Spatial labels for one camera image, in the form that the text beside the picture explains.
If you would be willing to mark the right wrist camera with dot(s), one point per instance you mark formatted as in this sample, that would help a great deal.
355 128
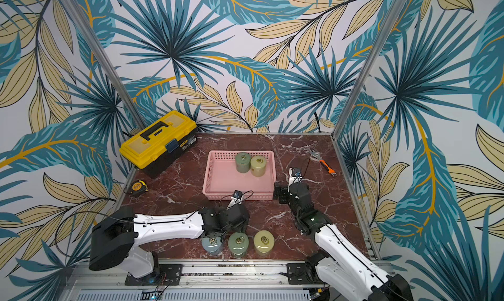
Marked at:
295 176

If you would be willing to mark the blue front tea canister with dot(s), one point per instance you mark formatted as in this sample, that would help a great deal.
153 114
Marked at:
213 245

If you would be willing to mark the yellow-green front tea canister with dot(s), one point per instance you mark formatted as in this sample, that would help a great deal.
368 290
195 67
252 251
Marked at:
263 242

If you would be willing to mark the yellow-green tea canister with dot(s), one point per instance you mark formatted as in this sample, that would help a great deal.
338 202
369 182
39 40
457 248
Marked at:
263 242
258 165

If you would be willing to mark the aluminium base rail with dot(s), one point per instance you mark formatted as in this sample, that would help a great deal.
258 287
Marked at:
219 280

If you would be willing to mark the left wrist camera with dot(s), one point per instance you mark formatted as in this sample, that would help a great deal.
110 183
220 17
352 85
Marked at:
236 198

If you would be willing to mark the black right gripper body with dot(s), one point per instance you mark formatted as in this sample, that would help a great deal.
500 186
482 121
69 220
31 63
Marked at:
285 191

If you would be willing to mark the pink perforated plastic basket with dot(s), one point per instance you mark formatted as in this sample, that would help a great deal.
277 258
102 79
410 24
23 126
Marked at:
222 179

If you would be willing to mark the yellow black tape measure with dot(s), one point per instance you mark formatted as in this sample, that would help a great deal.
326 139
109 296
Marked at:
137 188

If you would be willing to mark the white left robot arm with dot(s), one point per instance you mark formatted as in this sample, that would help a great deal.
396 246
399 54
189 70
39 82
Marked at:
116 241

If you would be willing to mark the orange handled adjustable wrench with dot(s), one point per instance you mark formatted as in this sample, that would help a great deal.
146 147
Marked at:
316 157

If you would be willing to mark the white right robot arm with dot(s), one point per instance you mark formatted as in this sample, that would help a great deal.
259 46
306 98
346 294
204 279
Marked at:
346 257

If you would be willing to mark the dark green front tea canister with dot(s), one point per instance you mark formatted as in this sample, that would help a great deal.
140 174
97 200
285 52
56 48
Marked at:
238 244

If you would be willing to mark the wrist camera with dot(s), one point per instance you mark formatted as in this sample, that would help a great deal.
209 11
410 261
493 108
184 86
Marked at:
295 176
236 198

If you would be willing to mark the dark green tea canister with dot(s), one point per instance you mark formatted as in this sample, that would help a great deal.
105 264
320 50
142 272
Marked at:
238 244
243 162

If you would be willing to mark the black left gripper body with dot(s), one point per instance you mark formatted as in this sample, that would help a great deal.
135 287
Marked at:
243 228

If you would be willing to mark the yellow black toolbox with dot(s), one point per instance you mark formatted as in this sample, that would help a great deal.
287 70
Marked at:
158 146

